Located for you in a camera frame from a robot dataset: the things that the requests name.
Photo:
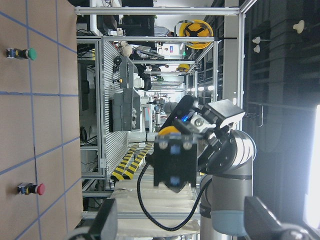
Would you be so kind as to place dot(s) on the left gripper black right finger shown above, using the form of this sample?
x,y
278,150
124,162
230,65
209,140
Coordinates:
x,y
261,224

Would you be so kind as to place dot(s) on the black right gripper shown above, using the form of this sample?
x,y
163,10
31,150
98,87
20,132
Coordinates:
x,y
213,124

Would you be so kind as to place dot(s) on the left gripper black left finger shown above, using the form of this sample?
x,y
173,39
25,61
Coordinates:
x,y
104,226

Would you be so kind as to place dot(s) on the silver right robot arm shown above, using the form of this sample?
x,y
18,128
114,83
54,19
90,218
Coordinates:
x,y
222,200

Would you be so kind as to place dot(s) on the red push button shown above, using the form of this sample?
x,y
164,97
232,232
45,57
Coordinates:
x,y
26,188

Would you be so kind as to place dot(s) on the green push button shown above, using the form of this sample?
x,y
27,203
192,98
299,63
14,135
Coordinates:
x,y
15,53

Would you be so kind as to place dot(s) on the yellow hard hat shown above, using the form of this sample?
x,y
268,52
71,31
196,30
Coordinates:
x,y
194,28

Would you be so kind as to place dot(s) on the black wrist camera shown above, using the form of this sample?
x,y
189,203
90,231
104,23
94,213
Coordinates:
x,y
182,110

